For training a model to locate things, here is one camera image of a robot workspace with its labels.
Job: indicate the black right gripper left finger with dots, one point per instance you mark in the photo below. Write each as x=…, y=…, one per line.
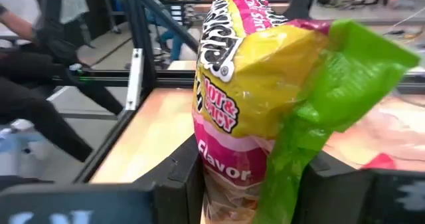
x=166, y=197

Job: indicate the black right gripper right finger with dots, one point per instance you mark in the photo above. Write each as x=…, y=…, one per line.
x=348, y=197

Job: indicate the green-edged shrimp ramen pack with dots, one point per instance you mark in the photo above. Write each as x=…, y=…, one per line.
x=265, y=84

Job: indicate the person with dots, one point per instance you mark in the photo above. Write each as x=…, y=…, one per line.
x=172, y=44
x=26, y=94

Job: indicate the black aluminium table frame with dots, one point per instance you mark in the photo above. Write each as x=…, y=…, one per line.
x=106, y=141

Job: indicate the silver frame bracket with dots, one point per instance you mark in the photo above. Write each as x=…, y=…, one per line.
x=134, y=81

